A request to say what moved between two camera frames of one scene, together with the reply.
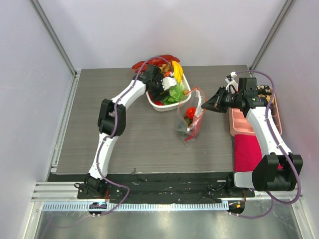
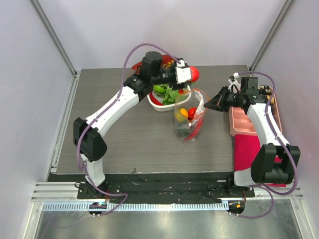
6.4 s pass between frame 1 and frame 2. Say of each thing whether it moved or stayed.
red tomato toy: stayed
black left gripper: moved
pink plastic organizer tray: stayed
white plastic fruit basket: stayed
